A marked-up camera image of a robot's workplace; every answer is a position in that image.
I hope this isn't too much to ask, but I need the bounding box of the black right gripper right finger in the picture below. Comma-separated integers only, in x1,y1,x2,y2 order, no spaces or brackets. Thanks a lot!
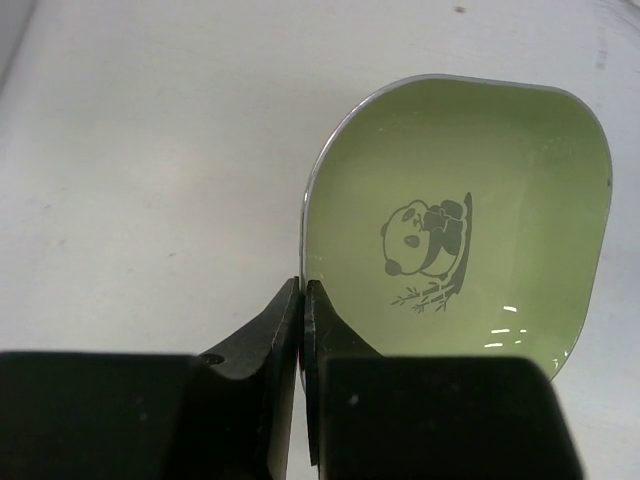
302,280,584,479

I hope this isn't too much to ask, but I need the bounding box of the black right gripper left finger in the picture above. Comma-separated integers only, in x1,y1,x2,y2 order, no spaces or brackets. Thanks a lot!
1,278,301,479

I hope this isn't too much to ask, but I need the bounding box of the green square panda dish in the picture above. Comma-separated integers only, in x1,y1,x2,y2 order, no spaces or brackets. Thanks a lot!
300,74,612,377

